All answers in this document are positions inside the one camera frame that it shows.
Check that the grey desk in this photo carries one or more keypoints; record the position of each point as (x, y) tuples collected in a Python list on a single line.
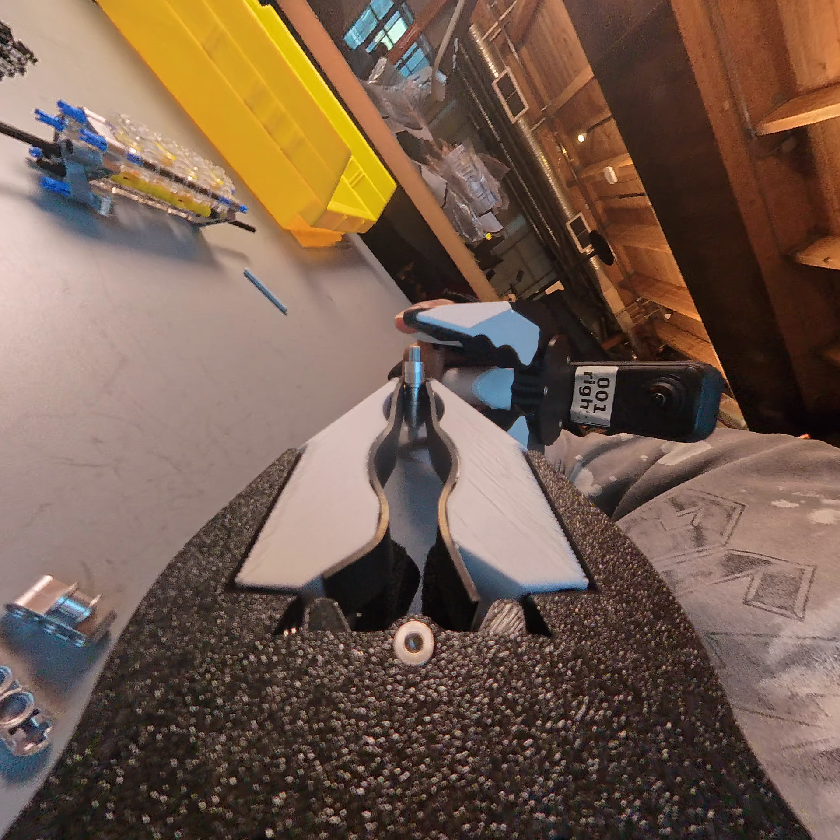
[(145, 394)]

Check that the short grey holed beam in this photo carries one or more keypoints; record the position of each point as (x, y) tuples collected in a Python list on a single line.
[(20, 709)]

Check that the person's right hand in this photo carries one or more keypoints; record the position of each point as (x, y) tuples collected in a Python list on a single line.
[(404, 319)]

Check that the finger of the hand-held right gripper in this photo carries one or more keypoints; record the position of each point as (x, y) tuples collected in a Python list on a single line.
[(492, 328), (499, 391)]

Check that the clear plastic bags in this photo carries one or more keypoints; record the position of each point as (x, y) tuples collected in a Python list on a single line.
[(446, 171)]

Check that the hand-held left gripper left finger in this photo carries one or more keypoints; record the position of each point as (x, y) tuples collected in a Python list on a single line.
[(309, 519)]

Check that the grey brick beam assembly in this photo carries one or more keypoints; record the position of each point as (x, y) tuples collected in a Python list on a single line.
[(414, 381)]

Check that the grey double-loop brick connector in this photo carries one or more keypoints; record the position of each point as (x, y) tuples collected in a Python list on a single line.
[(59, 610)]

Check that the yellow and clear brick model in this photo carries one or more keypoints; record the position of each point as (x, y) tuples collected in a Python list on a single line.
[(131, 164)]

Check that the thin grey axle rod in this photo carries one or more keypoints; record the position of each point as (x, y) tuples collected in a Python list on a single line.
[(265, 292)]

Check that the large yellow parts bin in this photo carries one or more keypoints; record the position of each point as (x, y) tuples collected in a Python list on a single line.
[(236, 92)]

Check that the small yellow parts bin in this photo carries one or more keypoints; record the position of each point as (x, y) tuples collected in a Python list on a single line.
[(348, 210)]

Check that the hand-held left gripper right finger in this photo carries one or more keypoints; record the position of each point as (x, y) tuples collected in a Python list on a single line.
[(512, 519)]

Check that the pile of black brick pins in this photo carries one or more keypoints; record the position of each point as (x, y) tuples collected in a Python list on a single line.
[(13, 53)]

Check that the light wooden beam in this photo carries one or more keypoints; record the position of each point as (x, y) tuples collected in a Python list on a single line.
[(394, 145)]

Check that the black round lamp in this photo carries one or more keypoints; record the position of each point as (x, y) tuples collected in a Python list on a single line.
[(600, 247)]

